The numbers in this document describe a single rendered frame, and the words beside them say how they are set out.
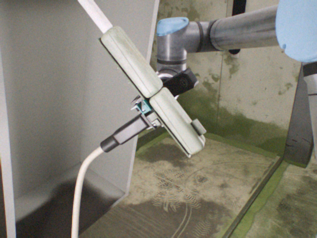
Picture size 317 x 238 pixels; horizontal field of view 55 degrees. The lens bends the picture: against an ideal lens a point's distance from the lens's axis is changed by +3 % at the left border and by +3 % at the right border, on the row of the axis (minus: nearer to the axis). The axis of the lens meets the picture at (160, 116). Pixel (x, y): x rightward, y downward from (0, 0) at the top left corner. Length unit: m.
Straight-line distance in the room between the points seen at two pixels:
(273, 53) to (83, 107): 1.66
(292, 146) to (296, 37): 2.45
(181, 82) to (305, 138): 2.12
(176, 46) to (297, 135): 2.03
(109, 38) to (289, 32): 0.34
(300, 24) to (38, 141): 1.23
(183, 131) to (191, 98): 2.44
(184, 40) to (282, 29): 0.50
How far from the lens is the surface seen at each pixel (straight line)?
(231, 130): 2.95
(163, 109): 0.60
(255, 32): 0.71
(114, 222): 2.04
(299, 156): 2.83
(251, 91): 2.75
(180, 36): 0.86
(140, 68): 0.59
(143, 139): 2.79
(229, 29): 0.80
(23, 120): 1.33
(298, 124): 2.72
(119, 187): 1.57
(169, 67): 0.87
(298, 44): 0.37
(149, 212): 2.08
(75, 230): 0.84
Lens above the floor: 1.40
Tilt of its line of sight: 23 degrees down
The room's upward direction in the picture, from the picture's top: straight up
